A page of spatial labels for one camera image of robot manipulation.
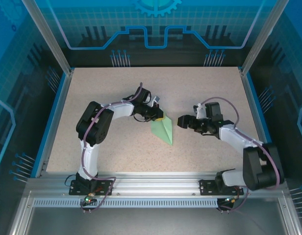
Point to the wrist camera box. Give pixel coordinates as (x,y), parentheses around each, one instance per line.
(156,100)
(199,111)

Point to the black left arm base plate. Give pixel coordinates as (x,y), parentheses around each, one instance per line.
(77,189)

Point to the grey metal shelf panel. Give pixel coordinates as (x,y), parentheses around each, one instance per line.
(153,220)

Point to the blue printed enclosure panel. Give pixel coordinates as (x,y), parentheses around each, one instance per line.
(153,56)

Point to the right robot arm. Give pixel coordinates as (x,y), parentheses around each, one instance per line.
(254,166)

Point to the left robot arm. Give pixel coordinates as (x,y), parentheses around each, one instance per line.
(92,127)

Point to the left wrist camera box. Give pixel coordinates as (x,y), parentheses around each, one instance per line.
(156,100)

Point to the green paper sheet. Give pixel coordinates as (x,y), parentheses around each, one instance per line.
(163,132)

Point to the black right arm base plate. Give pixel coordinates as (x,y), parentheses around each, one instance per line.
(207,187)

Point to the aluminium side rail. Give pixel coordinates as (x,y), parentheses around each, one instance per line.
(60,102)
(254,102)

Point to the long aluminium mounting rail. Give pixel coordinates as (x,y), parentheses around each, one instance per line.
(153,183)

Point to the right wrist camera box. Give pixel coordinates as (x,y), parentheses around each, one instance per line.
(199,111)

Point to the aluminium frame post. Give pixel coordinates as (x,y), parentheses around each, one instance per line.
(48,36)
(263,34)

